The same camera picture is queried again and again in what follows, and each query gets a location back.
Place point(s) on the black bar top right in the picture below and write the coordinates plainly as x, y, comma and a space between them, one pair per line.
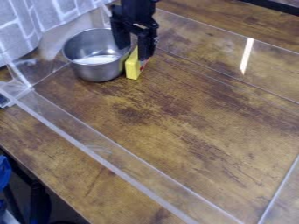
274, 5

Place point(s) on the brick pattern cloth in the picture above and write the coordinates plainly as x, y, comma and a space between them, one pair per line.
25, 19

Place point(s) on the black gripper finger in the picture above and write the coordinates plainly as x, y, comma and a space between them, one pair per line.
120, 33
147, 41

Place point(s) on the blue object at left edge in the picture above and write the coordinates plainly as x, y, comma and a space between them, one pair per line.
5, 172

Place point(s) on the yellow butter box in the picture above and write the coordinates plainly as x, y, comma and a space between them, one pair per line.
134, 65

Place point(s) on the black table frame leg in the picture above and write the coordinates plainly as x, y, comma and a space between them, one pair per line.
40, 203

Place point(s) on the clear acrylic enclosure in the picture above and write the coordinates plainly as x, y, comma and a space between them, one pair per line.
192, 145

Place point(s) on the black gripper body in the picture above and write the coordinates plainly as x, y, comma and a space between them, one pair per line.
131, 13

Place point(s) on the stainless steel pot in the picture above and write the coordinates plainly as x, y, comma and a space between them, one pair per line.
94, 55

